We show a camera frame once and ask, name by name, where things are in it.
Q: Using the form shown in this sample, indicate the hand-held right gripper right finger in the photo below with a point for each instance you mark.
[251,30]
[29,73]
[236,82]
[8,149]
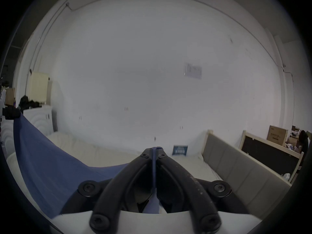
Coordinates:
[187,189]

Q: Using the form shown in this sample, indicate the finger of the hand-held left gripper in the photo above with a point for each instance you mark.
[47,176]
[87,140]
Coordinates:
[11,113]

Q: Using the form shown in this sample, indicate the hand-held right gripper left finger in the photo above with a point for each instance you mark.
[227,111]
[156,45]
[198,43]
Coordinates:
[114,191]

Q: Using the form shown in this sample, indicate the dark blue garment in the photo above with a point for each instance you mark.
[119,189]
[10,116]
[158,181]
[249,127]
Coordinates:
[48,160]

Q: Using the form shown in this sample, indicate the black bag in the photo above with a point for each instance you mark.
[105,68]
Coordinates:
[28,102]

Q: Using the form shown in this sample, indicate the white washing machine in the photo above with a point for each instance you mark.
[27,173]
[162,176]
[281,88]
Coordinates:
[40,118]

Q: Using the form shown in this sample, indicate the cream upright panel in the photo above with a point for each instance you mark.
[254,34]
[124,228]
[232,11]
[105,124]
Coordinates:
[37,88]

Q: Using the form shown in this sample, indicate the small blue printed cushion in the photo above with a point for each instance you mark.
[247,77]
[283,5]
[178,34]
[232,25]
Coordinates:
[180,150]

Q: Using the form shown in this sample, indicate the bed with beige sheet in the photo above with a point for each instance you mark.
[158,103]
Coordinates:
[80,149]

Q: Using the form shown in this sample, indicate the grey padded headboard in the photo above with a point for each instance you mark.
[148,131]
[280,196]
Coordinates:
[243,169]

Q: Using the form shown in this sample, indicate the brown carton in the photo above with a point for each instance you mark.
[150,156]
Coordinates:
[277,133]

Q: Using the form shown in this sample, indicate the black panel in wooden frame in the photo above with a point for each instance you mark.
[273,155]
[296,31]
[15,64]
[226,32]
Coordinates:
[268,152]

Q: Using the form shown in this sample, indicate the paper sheet on wall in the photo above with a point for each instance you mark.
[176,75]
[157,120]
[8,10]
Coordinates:
[192,71]

